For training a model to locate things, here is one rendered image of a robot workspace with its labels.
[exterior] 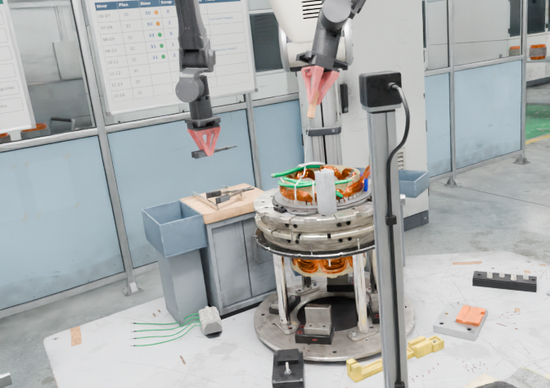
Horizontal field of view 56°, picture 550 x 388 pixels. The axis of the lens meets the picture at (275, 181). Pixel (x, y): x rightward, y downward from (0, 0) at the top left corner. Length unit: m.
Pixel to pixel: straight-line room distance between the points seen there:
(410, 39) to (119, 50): 1.90
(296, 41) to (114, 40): 1.85
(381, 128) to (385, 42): 2.97
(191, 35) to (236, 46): 2.24
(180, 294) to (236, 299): 0.15
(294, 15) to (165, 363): 0.99
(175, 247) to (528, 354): 0.80
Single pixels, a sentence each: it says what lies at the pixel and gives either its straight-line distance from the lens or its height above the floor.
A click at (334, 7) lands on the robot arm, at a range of 1.10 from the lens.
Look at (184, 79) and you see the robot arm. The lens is 1.26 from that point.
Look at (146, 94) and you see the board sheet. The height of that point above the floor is 1.22.
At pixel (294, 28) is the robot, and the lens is 1.56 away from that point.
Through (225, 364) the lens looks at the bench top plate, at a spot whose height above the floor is 0.78.
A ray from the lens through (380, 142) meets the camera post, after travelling 0.66.
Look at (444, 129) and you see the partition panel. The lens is 4.87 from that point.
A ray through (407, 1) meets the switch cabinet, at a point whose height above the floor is 1.61.
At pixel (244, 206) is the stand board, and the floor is 1.06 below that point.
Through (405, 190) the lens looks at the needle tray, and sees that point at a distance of 1.39.
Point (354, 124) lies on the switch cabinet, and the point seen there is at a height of 0.87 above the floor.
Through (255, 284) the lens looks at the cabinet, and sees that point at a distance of 1.40.
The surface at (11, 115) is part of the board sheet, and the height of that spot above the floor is 1.22.
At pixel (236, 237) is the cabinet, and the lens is 1.33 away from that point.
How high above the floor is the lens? 1.45
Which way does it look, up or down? 15 degrees down
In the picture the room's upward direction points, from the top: 6 degrees counter-clockwise
